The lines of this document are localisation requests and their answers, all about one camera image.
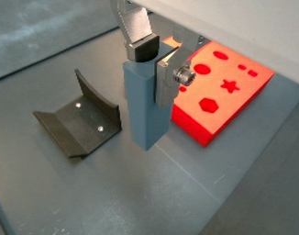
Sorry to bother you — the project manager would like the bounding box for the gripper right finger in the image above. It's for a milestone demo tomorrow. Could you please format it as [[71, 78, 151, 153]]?
[[156, 25, 210, 106]]

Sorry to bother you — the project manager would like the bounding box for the red shape-sorting board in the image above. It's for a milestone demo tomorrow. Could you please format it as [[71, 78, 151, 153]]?
[[172, 41, 275, 147]]

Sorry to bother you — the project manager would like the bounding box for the blue arch block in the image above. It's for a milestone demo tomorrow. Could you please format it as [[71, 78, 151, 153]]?
[[123, 42, 174, 151]]

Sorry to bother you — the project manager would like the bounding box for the black angled holder bracket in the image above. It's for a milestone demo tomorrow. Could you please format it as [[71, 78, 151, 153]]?
[[33, 69, 122, 158]]

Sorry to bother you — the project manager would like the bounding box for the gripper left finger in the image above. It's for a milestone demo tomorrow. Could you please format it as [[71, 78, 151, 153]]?
[[111, 0, 159, 62]]

